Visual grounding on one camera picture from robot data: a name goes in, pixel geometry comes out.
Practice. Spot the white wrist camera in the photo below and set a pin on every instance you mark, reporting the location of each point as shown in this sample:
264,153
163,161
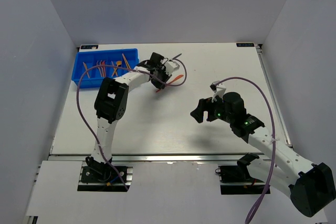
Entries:
171,66
219,90

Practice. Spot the blue divided plastic tray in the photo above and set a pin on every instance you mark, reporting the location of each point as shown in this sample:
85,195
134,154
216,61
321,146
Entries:
91,57

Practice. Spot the black logo sticker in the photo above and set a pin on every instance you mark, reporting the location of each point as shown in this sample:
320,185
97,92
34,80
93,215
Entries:
244,44
88,47

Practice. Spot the red-orange plastic fork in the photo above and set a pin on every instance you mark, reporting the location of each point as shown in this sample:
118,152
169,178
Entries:
103,68

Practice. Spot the aluminium table edge rail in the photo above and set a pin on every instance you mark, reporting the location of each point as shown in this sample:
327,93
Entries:
177,158

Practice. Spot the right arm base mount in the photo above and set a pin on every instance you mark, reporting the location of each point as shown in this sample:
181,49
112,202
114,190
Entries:
233,182

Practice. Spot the black logo sticker right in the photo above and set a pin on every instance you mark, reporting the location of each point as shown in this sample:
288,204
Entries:
244,44

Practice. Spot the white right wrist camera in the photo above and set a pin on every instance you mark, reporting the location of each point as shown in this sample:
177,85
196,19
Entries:
219,90

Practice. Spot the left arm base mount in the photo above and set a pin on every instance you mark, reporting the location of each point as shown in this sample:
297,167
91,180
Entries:
99,177

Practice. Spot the black logo sticker left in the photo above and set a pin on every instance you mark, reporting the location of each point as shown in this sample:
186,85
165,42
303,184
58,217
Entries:
88,47

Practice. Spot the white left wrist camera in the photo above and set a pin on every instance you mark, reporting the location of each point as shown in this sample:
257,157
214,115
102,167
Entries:
171,66

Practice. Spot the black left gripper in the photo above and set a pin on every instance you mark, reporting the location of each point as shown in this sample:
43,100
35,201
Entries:
167,76

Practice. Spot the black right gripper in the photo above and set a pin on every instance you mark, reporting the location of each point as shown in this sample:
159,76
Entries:
198,113

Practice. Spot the red-orange plastic knife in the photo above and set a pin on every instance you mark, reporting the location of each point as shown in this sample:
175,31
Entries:
176,78

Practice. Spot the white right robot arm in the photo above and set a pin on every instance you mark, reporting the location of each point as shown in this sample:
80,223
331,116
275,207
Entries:
309,186

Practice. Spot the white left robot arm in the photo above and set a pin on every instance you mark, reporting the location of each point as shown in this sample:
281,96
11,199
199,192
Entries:
111,101

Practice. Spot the orange chopstick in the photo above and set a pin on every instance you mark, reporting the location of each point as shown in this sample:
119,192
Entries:
126,61

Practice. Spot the orange plastic knife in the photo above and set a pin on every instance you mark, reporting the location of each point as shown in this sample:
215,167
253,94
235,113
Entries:
86,69

